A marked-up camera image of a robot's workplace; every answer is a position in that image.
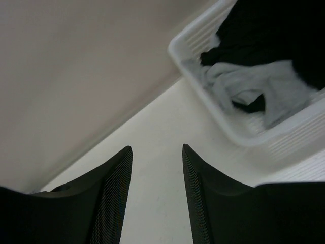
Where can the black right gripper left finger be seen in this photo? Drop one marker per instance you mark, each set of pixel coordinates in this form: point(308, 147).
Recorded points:
point(88, 209)

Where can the white plastic laundry basket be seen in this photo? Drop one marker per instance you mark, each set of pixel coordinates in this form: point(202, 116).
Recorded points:
point(242, 129)

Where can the grey tank top in basket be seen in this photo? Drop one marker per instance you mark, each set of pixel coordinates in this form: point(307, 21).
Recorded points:
point(277, 75)

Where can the black tank top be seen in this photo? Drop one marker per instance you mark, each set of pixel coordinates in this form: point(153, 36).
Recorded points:
point(276, 17)

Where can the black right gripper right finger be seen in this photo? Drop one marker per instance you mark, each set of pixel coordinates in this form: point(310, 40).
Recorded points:
point(223, 210)

